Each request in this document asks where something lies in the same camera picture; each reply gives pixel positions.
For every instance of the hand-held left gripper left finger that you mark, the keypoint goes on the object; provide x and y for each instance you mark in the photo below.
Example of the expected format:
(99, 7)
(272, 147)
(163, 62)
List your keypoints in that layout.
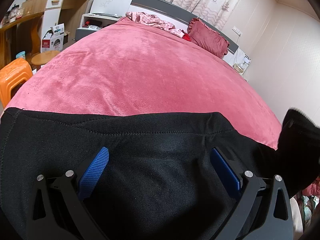
(96, 170)

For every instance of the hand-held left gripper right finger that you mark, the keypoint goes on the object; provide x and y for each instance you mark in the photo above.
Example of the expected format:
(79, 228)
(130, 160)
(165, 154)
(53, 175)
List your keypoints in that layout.
(225, 171)

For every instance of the black embroidered pants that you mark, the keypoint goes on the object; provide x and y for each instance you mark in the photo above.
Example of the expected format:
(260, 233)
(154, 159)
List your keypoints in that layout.
(160, 180)

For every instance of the floral cloth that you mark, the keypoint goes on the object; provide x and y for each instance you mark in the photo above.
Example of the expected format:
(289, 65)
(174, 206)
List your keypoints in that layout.
(307, 205)

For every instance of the glass jar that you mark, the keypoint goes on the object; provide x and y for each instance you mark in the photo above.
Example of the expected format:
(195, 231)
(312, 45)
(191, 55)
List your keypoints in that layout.
(239, 67)

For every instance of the bed with pink blanket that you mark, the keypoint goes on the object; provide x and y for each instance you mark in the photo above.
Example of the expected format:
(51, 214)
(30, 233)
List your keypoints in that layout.
(140, 67)

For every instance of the white nightstand with flower print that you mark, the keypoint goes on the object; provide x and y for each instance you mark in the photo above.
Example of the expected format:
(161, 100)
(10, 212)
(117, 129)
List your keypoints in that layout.
(246, 60)

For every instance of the round wooden stool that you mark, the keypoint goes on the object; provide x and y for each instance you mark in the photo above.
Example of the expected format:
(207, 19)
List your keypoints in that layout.
(46, 56)

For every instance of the orange plastic stool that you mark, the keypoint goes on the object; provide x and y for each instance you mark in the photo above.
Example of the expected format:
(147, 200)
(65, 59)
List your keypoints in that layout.
(12, 75)

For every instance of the dark pink ruffled pillow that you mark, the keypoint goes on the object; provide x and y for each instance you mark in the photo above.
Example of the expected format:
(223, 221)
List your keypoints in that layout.
(207, 37)

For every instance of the white and red cardboard box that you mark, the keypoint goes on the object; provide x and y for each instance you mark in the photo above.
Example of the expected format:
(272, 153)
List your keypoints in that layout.
(51, 42)

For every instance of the container with blue lid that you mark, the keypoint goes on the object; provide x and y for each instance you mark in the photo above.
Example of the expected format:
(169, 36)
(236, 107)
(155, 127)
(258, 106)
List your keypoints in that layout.
(21, 55)

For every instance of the grey and white nightstand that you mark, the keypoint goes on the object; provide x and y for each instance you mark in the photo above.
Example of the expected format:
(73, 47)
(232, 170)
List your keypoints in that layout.
(85, 32)

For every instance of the red garment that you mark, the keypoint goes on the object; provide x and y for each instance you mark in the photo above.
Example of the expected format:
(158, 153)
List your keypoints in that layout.
(186, 37)

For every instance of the dark tablet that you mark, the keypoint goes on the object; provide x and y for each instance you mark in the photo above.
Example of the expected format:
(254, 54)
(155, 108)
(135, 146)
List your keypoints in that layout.
(103, 15)

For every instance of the pink floral garment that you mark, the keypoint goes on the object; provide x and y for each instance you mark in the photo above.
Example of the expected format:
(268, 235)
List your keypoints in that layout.
(150, 20)

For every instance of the wooden desk with white cabinet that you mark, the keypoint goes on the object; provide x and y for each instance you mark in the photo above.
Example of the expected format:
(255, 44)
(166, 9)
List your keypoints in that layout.
(32, 7)

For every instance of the jars and bottles cluster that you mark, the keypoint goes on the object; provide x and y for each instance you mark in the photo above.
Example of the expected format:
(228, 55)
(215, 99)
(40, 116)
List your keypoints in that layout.
(13, 12)

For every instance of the grey and white headboard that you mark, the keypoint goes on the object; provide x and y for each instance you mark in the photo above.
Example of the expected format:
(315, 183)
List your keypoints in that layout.
(155, 1)

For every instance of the white wall socket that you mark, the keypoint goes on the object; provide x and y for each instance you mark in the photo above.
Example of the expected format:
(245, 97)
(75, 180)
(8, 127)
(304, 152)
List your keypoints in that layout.
(237, 30)

